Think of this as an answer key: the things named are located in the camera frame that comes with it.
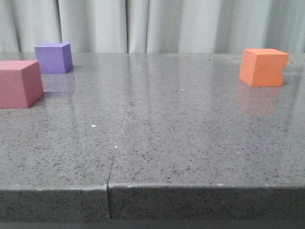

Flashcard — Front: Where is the grey-white curtain backdrop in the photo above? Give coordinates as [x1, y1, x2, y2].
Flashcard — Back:
[0, 0, 305, 53]

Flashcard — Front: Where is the pink foam cube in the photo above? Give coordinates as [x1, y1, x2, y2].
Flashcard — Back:
[0, 61, 44, 109]

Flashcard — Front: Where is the orange foam block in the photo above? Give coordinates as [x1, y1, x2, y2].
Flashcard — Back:
[239, 49, 289, 87]

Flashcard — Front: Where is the purple foam cube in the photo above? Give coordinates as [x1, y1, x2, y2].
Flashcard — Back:
[34, 43, 73, 74]

